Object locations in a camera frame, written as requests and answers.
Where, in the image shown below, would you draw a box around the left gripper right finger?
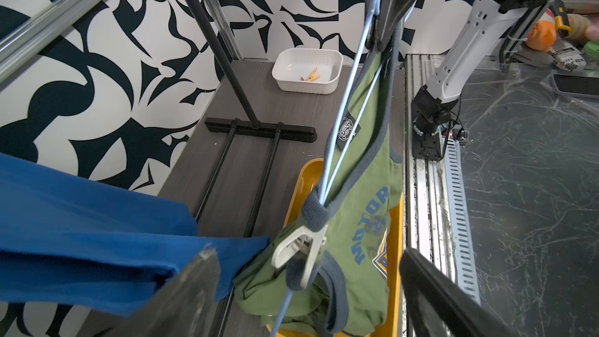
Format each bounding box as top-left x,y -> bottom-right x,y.
399,248 -> 515,337

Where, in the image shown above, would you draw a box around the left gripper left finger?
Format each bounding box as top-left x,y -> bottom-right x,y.
106,247 -> 220,337

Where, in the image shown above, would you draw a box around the blue wire hanger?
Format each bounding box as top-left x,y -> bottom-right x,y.
268,0 -> 389,337

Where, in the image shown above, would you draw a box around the dark green printed tank top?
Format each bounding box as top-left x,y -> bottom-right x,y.
234,48 -> 402,336

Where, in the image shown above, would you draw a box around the beige wooden clothespin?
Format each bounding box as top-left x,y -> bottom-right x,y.
304,68 -> 321,82

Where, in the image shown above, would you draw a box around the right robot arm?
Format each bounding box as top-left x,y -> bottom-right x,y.
364,0 -> 549,137

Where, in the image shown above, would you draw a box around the blue tank top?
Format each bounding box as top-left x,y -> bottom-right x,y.
1,155 -> 269,316

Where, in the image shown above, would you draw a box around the white plastic bin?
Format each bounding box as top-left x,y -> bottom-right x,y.
271,48 -> 343,95

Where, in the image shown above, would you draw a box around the grey clothespin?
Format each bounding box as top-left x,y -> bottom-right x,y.
271,225 -> 329,291

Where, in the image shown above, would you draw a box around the yellow plastic tray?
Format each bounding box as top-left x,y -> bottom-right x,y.
284,159 -> 404,337

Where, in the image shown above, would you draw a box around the black clothes rack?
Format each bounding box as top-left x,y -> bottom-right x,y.
185,0 -> 318,237

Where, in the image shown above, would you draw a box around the clutter items beyond table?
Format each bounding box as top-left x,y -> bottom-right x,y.
517,0 -> 598,73

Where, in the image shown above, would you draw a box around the dark phone on floor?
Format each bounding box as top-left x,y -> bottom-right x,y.
550,74 -> 599,100

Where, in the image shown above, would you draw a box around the right electronics board with wires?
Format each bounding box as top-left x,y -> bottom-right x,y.
441,122 -> 470,145

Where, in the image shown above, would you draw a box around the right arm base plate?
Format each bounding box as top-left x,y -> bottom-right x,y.
412,123 -> 445,162

